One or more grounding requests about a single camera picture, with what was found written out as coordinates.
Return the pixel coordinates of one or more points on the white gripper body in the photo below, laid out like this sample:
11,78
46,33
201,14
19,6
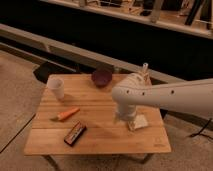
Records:
125,112

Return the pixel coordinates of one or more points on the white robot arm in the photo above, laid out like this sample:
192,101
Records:
194,97

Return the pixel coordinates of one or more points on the white ceramic cup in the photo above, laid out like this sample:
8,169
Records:
56,86

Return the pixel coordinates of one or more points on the small clear bottle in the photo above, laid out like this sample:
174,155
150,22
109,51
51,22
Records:
145,72

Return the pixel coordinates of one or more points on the dark red bowl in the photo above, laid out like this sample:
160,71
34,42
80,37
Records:
101,77

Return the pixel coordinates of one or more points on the wooden table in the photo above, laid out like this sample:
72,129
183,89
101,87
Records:
103,135

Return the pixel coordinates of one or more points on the black orange chocolate bar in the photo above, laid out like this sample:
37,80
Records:
75,133

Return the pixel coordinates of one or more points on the orange carrot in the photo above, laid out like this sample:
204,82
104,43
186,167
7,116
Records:
64,115

